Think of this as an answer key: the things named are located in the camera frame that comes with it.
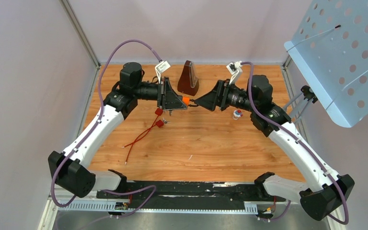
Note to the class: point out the red cable lock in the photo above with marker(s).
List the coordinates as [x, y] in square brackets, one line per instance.
[159, 111]
[130, 147]

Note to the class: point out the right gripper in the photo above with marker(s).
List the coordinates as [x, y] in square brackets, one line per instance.
[218, 94]

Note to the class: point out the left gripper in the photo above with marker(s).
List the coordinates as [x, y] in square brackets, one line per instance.
[170, 100]

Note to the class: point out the red cable lock lower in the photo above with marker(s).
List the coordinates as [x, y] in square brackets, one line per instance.
[130, 147]

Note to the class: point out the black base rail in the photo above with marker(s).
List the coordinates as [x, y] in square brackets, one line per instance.
[196, 195]

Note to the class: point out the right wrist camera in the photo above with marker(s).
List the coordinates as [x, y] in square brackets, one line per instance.
[235, 69]

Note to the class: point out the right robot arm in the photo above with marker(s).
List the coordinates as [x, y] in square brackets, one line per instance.
[324, 189]

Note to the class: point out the blue perforated metal stand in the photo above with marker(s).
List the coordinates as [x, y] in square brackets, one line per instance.
[330, 48]

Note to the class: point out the brown wooden metronome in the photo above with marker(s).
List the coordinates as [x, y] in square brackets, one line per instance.
[188, 82]

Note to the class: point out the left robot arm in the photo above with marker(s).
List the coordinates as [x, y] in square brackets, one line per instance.
[69, 168]

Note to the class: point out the orange black padlock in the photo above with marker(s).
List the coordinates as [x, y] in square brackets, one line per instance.
[187, 101]

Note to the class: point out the red cable lock upper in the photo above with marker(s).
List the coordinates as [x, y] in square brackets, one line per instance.
[159, 111]

